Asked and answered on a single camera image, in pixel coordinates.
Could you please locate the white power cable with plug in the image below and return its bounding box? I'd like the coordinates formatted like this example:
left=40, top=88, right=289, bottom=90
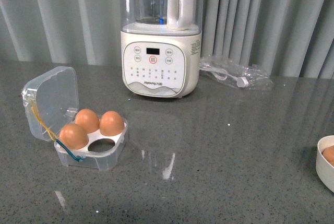
left=199, top=63, right=249, bottom=88

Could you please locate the brown egg front left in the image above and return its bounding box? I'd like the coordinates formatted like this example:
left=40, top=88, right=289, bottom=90
left=59, top=123, right=89, bottom=150

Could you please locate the yellow rubber band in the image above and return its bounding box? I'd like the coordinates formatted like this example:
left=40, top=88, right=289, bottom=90
left=29, top=99, right=58, bottom=142

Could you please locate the brown egg back right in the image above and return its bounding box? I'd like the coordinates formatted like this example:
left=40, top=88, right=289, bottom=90
left=100, top=111, right=125, bottom=136

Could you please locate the white soy milk blender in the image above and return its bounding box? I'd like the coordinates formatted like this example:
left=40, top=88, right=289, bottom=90
left=121, top=0, right=204, bottom=98

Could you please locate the clear plastic egg box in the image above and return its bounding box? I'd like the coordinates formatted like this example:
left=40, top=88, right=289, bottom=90
left=21, top=66, right=128, bottom=171

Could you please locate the brown egg back left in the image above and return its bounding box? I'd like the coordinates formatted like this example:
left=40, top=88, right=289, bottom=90
left=75, top=109, right=100, bottom=134

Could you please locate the clear plastic bag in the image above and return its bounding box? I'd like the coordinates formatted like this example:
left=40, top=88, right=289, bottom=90
left=199, top=55, right=273, bottom=91

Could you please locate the white round bowl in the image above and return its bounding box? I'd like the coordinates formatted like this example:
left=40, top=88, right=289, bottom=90
left=316, top=135, right=333, bottom=192

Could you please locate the brown egg in bowl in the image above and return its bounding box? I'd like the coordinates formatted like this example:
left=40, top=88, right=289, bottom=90
left=323, top=145, right=334, bottom=167

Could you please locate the blue rubber band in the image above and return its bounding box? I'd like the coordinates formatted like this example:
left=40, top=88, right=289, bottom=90
left=55, top=139, right=84, bottom=162

